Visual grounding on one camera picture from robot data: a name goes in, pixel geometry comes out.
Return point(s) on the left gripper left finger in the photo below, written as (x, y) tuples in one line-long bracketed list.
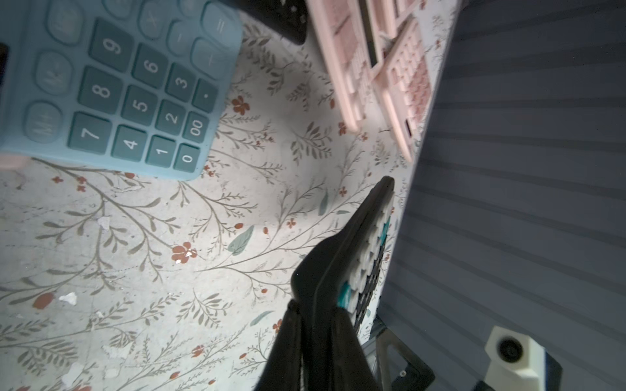
[(283, 367)]

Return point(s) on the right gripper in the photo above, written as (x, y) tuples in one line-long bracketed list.
[(393, 364)]

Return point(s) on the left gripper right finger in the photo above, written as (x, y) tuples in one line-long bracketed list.
[(350, 370)]

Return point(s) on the black calculator front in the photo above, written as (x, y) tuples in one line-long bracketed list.
[(341, 271)]

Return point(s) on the black calculator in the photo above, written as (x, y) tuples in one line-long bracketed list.
[(287, 18), (341, 271)]

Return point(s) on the pink calculator far right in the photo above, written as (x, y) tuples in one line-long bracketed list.
[(403, 86)]

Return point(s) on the teal calculator back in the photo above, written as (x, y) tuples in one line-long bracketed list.
[(134, 86)]

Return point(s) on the pink calculator middle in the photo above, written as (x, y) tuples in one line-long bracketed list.
[(348, 34)]

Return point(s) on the small pink calculator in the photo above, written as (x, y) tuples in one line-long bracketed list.
[(10, 162)]

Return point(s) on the pink calculator back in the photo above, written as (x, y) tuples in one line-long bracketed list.
[(391, 14)]

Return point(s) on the black calculator back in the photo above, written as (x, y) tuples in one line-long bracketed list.
[(287, 18)]

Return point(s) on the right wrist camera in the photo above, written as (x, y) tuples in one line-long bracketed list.
[(518, 362)]

